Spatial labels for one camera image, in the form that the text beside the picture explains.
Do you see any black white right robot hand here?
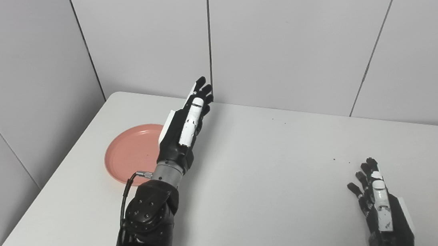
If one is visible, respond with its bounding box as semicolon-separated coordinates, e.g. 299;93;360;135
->
345;154;417;246

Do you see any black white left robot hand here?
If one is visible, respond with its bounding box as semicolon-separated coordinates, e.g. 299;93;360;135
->
149;76;221;177

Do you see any pink round plate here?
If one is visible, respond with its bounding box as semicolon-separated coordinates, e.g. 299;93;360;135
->
101;123;171;189

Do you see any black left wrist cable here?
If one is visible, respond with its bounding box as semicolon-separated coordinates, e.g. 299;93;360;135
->
115;170;158;233

